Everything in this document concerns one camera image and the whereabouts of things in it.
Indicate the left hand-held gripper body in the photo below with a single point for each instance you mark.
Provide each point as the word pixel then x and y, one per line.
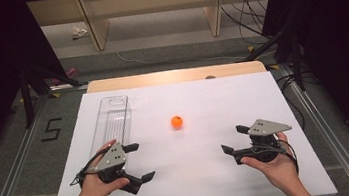
pixel 111 159

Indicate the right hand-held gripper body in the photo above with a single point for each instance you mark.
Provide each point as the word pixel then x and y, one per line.
pixel 265 140

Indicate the clear plastic tray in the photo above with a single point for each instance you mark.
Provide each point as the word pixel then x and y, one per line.
pixel 113 119

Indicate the orange ball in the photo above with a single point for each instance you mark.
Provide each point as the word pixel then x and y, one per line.
pixel 176 122

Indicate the person's right hand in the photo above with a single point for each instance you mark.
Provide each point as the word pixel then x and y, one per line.
pixel 278 169

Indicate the person's left hand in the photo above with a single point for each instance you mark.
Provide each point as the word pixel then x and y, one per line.
pixel 93 188

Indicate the white board sheet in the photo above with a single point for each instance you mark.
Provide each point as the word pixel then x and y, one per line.
pixel 205 174

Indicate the black metal stand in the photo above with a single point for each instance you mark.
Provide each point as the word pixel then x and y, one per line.
pixel 296 63
pixel 27 96

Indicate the pink object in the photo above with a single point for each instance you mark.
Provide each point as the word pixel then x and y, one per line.
pixel 72 72

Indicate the light wooden bench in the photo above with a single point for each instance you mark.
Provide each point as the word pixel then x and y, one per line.
pixel 96 27

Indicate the crumpled white paper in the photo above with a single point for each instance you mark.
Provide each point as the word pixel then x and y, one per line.
pixel 79 31

